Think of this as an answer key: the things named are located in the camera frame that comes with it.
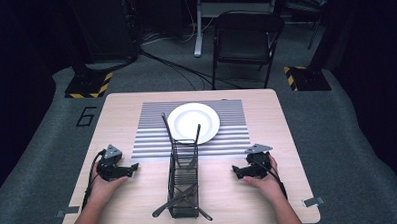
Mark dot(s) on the grey metal utensil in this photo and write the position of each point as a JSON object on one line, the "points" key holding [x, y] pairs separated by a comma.
{"points": [[171, 203], [205, 215]]}

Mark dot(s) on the white desk frame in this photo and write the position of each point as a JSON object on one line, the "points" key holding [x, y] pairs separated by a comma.
{"points": [[198, 35]]}

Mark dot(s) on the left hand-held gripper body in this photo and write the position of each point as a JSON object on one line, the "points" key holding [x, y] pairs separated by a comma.
{"points": [[109, 168]]}

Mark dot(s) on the black cabinet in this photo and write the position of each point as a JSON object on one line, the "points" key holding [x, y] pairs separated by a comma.
{"points": [[106, 25]]}

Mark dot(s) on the white round plate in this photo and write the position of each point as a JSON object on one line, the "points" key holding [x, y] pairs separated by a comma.
{"points": [[190, 120]]}

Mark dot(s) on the grey striped placemat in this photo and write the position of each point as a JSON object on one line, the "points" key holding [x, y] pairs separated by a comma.
{"points": [[230, 124]]}

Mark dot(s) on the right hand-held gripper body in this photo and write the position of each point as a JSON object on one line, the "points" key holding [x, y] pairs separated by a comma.
{"points": [[261, 163]]}

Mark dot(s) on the grey tape strip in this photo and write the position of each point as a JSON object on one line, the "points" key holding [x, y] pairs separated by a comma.
{"points": [[68, 210], [313, 201]]}

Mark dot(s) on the black folding chair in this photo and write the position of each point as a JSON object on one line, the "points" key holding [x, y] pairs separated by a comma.
{"points": [[247, 40]]}

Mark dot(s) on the person's left hand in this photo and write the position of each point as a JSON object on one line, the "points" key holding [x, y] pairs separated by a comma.
{"points": [[102, 192]]}

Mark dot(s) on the person's right hand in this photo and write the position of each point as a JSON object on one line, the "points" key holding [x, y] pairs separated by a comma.
{"points": [[269, 186]]}

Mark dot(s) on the black stand base striped edge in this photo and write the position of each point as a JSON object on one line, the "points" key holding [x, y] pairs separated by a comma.
{"points": [[85, 86], [308, 78]]}

